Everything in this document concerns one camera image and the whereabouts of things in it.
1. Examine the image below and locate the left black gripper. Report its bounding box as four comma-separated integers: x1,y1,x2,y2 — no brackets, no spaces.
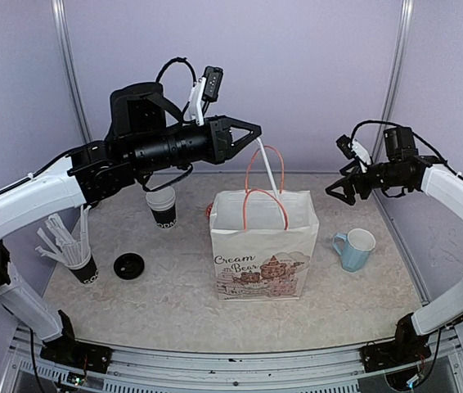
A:
131,113,263,174

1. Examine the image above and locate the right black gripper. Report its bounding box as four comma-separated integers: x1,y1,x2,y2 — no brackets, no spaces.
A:
327,157,410,204

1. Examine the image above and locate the white straw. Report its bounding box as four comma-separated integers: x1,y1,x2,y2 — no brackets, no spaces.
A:
255,137,281,199

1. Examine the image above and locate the stack of black paper cups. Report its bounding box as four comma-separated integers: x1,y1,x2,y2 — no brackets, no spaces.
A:
146,187,177,229

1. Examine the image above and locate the white paper takeout bag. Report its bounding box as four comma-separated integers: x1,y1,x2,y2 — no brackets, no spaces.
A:
209,145,321,303

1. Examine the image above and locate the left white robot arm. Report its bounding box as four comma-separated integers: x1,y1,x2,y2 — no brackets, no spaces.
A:
0,82,261,364

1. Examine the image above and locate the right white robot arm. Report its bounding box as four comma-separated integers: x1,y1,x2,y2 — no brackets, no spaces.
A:
326,121,463,364

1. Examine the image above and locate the light blue ceramic mug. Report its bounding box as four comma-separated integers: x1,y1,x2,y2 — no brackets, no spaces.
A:
332,228,376,273

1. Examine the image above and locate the red patterned white bowl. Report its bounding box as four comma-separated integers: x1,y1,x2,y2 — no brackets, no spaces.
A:
205,204,213,221

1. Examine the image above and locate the stack of black cup lids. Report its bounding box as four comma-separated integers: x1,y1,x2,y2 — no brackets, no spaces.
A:
113,253,145,281

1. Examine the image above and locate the cup holding wrapped straws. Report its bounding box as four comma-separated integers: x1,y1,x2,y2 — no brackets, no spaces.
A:
35,206,98,285

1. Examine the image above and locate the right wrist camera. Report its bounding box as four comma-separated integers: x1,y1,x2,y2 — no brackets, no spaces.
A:
335,135,373,172

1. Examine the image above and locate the right rear aluminium post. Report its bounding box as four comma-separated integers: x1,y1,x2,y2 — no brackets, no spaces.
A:
378,0,415,124

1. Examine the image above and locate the aluminium post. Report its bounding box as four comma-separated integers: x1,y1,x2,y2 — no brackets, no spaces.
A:
378,0,415,124
51,0,92,143

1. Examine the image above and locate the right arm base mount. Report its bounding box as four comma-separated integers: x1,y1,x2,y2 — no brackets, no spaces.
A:
360,314,432,373

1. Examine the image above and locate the left rear aluminium post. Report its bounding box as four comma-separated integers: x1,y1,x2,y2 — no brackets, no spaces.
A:
51,0,92,143

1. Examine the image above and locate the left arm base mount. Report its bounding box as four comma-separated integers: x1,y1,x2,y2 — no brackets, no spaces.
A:
40,309,112,374

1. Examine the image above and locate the aluminium front frame rail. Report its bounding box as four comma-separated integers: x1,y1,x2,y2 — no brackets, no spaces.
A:
0,325,463,392

